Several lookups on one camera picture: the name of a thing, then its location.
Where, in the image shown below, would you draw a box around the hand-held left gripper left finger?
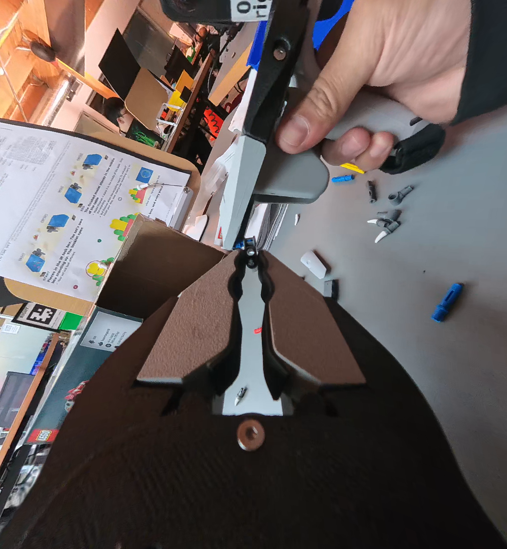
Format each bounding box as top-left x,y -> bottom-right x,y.
137,250 -> 243,396

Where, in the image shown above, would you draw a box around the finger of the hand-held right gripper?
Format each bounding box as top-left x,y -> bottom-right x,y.
217,134 -> 267,250

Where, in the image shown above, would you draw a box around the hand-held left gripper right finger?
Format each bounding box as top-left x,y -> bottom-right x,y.
257,250 -> 367,401

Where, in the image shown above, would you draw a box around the person's right forearm black sleeve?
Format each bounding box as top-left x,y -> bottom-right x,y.
451,0 -> 507,126

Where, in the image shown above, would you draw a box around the white lego block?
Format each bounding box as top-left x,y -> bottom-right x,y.
300,250 -> 327,280

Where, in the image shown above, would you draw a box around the lego set box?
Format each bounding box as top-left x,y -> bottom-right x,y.
22,307 -> 143,447

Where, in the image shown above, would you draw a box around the grey lego pieces white teeth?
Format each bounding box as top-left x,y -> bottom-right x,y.
367,209 -> 403,244

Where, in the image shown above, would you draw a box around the long blue lego pin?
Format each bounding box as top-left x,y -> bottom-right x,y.
431,283 -> 464,323

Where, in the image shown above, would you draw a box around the person's right hand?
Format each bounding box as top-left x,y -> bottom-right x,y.
276,0 -> 472,167

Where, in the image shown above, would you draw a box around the white plastic bag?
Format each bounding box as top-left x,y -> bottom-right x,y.
184,146 -> 238,247

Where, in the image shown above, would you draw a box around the brown cardboard box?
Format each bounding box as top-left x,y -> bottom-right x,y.
95,213 -> 238,321

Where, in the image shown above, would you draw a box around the black white marker card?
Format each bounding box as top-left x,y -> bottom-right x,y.
11,302 -> 66,333

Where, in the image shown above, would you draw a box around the black monitor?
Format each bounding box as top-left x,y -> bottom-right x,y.
98,28 -> 141,98

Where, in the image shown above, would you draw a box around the wooden clipboard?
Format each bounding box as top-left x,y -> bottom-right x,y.
0,114 -> 203,319

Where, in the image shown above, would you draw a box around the printed task instruction sheet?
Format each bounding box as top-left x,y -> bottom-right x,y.
0,120 -> 192,303

